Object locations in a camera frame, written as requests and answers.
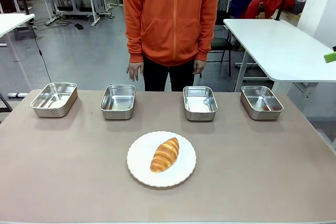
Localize steel rectangular container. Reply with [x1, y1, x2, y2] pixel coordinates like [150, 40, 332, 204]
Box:
[240, 85, 285, 121]
[29, 82, 78, 118]
[99, 84, 137, 120]
[182, 86, 218, 122]

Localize golden croissant bread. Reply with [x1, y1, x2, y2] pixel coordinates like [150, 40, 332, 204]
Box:
[150, 137, 180, 174]

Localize person's left hand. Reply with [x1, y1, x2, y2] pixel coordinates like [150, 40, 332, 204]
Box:
[193, 59, 207, 75]

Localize person's right hand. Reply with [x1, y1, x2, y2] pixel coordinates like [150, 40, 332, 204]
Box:
[126, 61, 144, 82]

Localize white side table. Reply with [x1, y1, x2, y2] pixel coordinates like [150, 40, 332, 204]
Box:
[223, 18, 336, 96]

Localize black folding chair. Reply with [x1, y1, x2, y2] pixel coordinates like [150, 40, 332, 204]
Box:
[199, 10, 234, 78]

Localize orange zip hoodie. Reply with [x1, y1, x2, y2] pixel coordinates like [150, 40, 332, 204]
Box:
[121, 0, 221, 67]

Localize black trousers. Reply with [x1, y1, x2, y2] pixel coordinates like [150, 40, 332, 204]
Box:
[142, 53, 195, 92]

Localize white scalloped plate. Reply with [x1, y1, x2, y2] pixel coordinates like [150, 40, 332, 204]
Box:
[126, 131, 197, 188]

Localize white desk with pole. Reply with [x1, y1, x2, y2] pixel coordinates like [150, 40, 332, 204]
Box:
[0, 13, 36, 91]

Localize black hanging cable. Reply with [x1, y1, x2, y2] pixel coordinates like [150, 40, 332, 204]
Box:
[28, 23, 53, 83]

